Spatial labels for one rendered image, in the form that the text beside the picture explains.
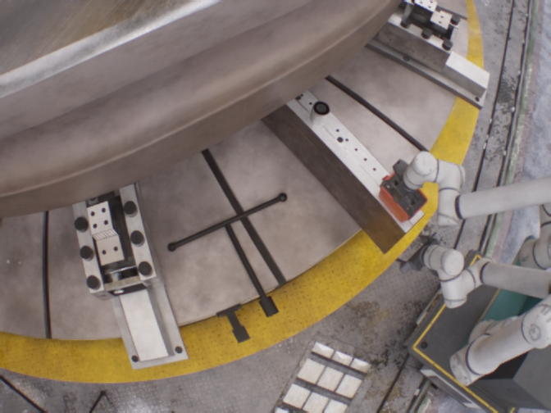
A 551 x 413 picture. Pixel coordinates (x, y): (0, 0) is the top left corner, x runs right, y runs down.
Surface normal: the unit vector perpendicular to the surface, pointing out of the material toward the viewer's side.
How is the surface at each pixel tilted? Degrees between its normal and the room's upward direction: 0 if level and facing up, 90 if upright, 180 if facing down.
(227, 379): 0
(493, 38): 0
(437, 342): 0
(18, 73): 45
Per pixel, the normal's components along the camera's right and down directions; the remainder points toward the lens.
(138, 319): 0.07, -0.34
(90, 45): 0.33, 0.38
